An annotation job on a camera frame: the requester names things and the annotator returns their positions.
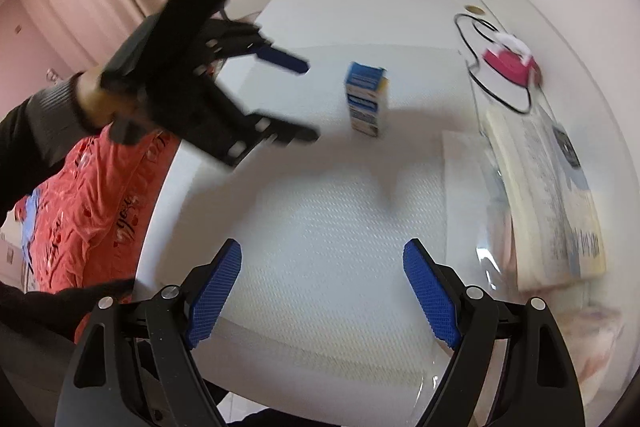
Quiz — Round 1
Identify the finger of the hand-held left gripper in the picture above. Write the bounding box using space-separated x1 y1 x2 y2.
170 74 321 168
197 18 311 76

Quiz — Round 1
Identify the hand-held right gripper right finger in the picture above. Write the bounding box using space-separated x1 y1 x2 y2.
402 238 586 427

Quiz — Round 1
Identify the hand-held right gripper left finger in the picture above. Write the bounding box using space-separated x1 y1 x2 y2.
54 238 243 427

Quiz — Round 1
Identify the small blue white carton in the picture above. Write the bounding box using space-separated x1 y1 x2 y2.
344 62 391 138

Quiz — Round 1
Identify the person's left forearm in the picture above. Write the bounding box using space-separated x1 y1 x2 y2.
0 72 103 220

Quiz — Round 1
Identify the person's left hand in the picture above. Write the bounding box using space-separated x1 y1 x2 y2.
79 72 147 128

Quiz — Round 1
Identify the thick open book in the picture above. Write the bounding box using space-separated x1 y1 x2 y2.
482 107 608 293

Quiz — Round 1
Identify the red printed blanket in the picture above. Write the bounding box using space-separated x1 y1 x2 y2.
10 129 181 293

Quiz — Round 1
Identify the pink tissue packet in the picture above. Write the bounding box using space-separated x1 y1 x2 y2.
550 302 626 403

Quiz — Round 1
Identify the person's dark clothing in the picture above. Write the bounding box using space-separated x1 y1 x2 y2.
0 277 136 358

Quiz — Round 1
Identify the pink toy iron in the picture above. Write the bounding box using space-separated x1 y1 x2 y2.
480 32 543 86

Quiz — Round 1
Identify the black cable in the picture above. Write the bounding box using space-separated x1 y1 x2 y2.
454 13 533 115

